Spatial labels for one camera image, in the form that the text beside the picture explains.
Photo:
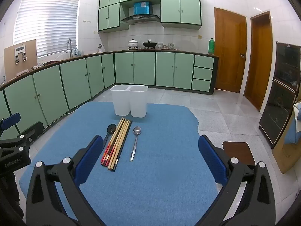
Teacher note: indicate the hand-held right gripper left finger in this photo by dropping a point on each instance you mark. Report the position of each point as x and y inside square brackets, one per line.
[88, 160]

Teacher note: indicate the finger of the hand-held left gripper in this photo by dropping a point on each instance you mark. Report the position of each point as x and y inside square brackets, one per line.
[35, 130]
[10, 120]

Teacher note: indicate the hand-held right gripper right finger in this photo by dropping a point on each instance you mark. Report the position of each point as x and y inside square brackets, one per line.
[212, 162]

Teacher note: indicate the dark brown chopstick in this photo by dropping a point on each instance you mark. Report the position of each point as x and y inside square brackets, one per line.
[122, 145]
[116, 142]

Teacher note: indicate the bamboo chopstick red patterned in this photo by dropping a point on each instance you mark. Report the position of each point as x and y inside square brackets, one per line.
[118, 144]

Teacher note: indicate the black chopstick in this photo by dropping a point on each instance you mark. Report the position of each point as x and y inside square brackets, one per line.
[124, 146]

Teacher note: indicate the black spoon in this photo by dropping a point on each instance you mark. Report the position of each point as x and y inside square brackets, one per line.
[111, 128]

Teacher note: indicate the silver metal spoon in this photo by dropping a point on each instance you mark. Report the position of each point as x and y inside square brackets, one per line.
[137, 130]

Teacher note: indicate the white double utensil holder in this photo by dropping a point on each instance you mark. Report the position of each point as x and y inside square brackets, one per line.
[137, 101]

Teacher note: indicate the brown stool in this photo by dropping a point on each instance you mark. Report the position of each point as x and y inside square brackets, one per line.
[238, 151]

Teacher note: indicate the wooden board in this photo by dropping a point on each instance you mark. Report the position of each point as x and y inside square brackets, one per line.
[9, 66]

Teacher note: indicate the blue table mat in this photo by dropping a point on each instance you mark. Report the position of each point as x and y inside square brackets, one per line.
[152, 181]

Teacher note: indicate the white device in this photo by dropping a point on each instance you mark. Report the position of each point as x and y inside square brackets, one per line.
[20, 49]

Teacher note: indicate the cardboard box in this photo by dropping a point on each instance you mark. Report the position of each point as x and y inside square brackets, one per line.
[285, 157]

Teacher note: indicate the blue cloth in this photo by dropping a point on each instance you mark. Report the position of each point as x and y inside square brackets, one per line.
[292, 133]

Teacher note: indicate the black display cabinet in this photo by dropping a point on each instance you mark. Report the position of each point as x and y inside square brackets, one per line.
[279, 98]

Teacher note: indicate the metal kitchen faucet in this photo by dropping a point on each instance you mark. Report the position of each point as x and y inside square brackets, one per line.
[69, 44]

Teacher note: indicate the metal kettle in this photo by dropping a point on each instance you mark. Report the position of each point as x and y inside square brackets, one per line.
[100, 48]

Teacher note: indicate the white window blind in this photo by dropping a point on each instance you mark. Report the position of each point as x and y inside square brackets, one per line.
[47, 21]

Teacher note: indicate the green base cabinets with counter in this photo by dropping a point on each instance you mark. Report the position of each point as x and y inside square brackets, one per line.
[141, 68]

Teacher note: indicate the recessed wooden door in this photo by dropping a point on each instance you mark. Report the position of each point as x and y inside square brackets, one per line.
[258, 61]

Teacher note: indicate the closed wooden door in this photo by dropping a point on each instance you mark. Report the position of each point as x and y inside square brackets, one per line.
[229, 51]

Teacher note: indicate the green bottle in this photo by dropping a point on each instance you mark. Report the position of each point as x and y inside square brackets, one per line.
[211, 47]

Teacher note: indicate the glass jars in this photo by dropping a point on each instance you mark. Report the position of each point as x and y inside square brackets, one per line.
[171, 46]

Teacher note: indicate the white cooking pot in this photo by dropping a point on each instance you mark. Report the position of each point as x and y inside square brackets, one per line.
[134, 44]

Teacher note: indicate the stack of bowls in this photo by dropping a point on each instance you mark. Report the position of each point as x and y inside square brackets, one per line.
[160, 45]

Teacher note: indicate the black wok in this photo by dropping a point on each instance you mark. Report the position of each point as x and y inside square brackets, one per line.
[149, 44]

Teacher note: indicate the black range hood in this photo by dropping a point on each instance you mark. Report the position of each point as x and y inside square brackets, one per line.
[141, 18]

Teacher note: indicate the blue hood chimney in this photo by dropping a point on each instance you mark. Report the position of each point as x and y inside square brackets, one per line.
[142, 8]

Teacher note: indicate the green wall cabinets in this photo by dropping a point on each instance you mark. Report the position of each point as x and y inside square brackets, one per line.
[169, 7]

